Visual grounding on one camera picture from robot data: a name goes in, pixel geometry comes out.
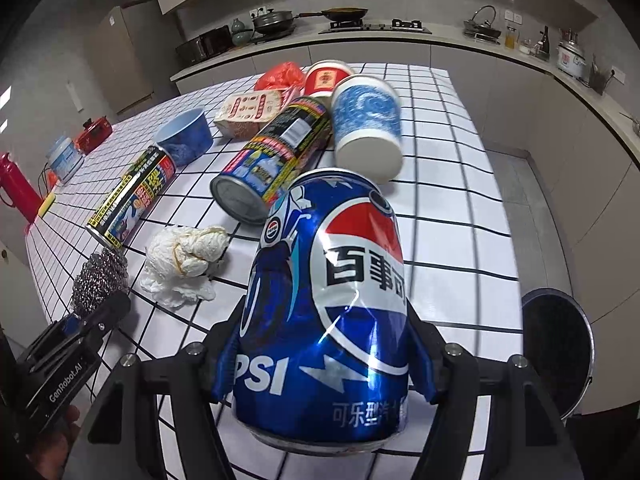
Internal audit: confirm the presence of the white and red snack bag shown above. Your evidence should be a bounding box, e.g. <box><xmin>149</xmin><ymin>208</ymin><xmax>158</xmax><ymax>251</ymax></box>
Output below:
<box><xmin>214</xmin><ymin>87</ymin><xmax>296</xmax><ymax>141</ymax></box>

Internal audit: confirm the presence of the red plastic bag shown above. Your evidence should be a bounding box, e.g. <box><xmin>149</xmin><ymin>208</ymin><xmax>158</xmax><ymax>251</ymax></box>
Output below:
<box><xmin>254</xmin><ymin>61</ymin><xmax>307</xmax><ymax>92</ymax></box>

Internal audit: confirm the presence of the steel kettle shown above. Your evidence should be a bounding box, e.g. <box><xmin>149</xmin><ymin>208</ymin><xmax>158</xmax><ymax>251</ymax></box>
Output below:
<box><xmin>462</xmin><ymin>5</ymin><xmax>503</xmax><ymax>41</ymax></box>

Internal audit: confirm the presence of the dark utensil holder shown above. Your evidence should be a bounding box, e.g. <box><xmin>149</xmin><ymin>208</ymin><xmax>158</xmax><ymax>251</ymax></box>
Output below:
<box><xmin>590</xmin><ymin>57</ymin><xmax>613</xmax><ymax>95</ymax></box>

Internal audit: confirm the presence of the white rice cooker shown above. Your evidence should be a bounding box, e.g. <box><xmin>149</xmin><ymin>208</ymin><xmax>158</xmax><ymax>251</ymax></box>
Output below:
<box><xmin>556</xmin><ymin>30</ymin><xmax>588</xmax><ymax>81</ymax></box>

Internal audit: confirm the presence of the yellow black spray can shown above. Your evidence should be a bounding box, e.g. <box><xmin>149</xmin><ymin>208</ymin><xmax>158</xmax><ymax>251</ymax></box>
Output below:
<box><xmin>85</xmin><ymin>145</ymin><xmax>177</xmax><ymax>250</ymax></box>
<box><xmin>210</xmin><ymin>96</ymin><xmax>333</xmax><ymax>225</ymax></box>

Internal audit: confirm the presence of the blue soda can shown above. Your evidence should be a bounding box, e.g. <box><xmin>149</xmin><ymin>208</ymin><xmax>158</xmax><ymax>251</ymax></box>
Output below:
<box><xmin>232</xmin><ymin>167</ymin><xmax>413</xmax><ymax>456</ymax></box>

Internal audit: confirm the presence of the black wok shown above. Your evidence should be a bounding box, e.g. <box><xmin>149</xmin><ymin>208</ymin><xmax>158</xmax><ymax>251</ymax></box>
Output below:
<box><xmin>295</xmin><ymin>6</ymin><xmax>369</xmax><ymax>23</ymax></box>

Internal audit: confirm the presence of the red box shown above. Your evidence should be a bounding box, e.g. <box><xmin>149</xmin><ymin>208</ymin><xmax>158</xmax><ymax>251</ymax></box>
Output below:
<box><xmin>75</xmin><ymin>116</ymin><xmax>113</xmax><ymax>156</ymax></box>

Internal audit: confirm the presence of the crumpled white paper towel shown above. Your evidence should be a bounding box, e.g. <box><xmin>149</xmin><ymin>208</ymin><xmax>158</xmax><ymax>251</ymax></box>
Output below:
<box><xmin>139</xmin><ymin>225</ymin><xmax>231</xmax><ymax>308</ymax></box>

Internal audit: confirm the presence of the beige refrigerator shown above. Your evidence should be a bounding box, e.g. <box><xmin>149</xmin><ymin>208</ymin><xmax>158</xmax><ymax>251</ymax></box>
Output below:
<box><xmin>82</xmin><ymin>0</ymin><xmax>173</xmax><ymax>123</ymax></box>

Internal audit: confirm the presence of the black countertop oven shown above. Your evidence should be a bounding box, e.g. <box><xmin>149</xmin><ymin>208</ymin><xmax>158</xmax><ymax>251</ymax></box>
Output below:
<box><xmin>197</xmin><ymin>26</ymin><xmax>233</xmax><ymax>56</ymax></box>

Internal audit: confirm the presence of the grey lidded pot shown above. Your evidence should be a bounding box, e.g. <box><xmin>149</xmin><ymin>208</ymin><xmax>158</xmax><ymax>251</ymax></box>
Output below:
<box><xmin>251</xmin><ymin>9</ymin><xmax>298</xmax><ymax>36</ymax></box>

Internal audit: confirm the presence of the blue patterned paper cup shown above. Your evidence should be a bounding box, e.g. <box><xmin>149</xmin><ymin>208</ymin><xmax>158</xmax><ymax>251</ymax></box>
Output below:
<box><xmin>331</xmin><ymin>74</ymin><xmax>404</xmax><ymax>184</ymax></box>

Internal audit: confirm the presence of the blue bowl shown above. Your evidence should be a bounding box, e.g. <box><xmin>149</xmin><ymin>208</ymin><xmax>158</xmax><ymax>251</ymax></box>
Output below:
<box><xmin>154</xmin><ymin>108</ymin><xmax>213</xmax><ymax>167</ymax></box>

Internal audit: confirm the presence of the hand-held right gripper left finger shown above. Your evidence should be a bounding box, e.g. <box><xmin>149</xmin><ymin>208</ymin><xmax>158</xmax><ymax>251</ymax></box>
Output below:
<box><xmin>87</xmin><ymin>300</ymin><xmax>251</xmax><ymax>480</ymax></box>

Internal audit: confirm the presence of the steel wool scrubber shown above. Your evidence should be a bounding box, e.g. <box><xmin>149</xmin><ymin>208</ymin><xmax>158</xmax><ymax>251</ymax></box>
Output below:
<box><xmin>71</xmin><ymin>251</ymin><xmax>130</xmax><ymax>318</ymax></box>

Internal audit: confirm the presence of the person's left hand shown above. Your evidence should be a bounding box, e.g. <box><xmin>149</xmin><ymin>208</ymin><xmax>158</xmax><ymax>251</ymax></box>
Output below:
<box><xmin>27</xmin><ymin>404</ymin><xmax>82</xmax><ymax>480</ymax></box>

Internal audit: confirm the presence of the clear plastic tub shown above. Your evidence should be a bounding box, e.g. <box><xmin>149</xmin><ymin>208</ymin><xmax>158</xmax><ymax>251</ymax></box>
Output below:
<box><xmin>46</xmin><ymin>135</ymin><xmax>83</xmax><ymax>183</ymax></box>

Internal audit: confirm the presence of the black gas stove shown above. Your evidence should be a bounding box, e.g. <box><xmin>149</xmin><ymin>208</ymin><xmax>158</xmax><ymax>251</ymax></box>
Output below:
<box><xmin>319</xmin><ymin>19</ymin><xmax>433</xmax><ymax>36</ymax></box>

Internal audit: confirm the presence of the red paper cup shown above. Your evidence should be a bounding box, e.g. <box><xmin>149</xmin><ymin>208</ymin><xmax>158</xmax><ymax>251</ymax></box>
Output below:
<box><xmin>303</xmin><ymin>60</ymin><xmax>351</xmax><ymax>111</ymax></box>

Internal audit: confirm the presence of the red thermos bottle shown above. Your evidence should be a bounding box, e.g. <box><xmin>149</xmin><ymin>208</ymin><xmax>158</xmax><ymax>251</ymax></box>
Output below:
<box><xmin>0</xmin><ymin>152</ymin><xmax>43</xmax><ymax>223</ymax></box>

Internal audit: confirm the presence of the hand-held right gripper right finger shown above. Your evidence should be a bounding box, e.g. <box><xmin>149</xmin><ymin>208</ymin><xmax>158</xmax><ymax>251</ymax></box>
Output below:
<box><xmin>407</xmin><ymin>305</ymin><xmax>576</xmax><ymax>480</ymax></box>

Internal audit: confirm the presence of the black trash bin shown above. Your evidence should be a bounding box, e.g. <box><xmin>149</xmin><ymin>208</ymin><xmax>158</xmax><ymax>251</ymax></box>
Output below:
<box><xmin>521</xmin><ymin>287</ymin><xmax>596</xmax><ymax>421</ymax></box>

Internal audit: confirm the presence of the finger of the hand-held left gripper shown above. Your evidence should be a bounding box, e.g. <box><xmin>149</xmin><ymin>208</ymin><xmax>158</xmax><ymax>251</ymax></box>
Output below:
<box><xmin>47</xmin><ymin>290</ymin><xmax>132</xmax><ymax>356</ymax></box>

